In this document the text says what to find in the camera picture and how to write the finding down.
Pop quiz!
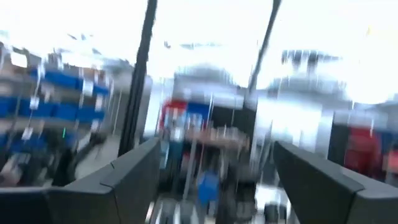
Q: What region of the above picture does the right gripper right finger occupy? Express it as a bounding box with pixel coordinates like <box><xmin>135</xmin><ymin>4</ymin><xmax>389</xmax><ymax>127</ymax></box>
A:
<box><xmin>272</xmin><ymin>139</ymin><xmax>398</xmax><ymax>224</ymax></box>

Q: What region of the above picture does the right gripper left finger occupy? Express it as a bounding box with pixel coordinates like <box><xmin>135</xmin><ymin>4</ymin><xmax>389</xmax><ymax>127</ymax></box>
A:
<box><xmin>0</xmin><ymin>138</ymin><xmax>162</xmax><ymax>224</ymax></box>

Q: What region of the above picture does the red cabinet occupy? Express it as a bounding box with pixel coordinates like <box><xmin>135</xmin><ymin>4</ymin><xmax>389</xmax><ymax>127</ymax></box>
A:
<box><xmin>343</xmin><ymin>126</ymin><xmax>385</xmax><ymax>178</ymax></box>

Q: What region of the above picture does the shelving with blue bins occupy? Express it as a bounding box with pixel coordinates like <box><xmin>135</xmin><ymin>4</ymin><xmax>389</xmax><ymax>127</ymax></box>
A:
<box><xmin>0</xmin><ymin>40</ymin><xmax>113</xmax><ymax>187</ymax></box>

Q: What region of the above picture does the thin black pole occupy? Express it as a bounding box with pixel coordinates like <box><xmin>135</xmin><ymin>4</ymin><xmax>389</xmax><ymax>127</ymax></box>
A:
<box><xmin>247</xmin><ymin>0</ymin><xmax>282</xmax><ymax>94</ymax></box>

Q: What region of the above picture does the black aluminium table frame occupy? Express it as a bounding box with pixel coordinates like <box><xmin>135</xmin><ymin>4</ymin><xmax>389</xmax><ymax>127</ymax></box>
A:
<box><xmin>118</xmin><ymin>0</ymin><xmax>159</xmax><ymax>158</ymax></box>

